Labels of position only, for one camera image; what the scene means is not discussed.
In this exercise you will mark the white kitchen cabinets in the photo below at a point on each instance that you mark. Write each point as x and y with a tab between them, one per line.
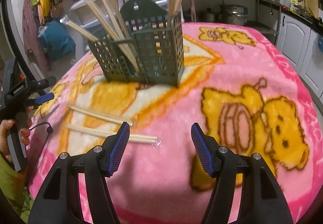
299	43

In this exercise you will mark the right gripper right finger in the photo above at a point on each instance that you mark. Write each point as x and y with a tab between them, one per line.
262	200

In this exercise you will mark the chopsticks in caddy left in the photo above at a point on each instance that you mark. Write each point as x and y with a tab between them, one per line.
69	23

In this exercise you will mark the chopsticks diagonal pair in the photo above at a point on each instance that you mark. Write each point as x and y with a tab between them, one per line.
136	138

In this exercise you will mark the chopsticks in caddy middle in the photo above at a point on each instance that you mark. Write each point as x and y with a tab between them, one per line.
115	27

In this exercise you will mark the chopsticks crossing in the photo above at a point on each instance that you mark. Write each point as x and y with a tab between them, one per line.
101	115

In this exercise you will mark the left hand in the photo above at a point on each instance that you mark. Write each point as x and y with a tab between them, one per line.
6	125

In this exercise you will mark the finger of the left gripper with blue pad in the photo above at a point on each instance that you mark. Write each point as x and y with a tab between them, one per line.
40	100

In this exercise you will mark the green sleeve left forearm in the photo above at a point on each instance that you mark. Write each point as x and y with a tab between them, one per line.
13	186

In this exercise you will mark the steel cooking pot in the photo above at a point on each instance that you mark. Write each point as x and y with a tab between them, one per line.
233	14

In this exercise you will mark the blue bag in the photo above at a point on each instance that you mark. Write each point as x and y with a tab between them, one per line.
55	41

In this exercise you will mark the pink cartoon blanket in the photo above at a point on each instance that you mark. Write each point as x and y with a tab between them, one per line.
236	85

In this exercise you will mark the left plastic drawer tower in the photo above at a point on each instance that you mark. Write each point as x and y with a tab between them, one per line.
84	13

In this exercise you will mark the metal shelf rack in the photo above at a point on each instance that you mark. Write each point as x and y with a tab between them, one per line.
263	15

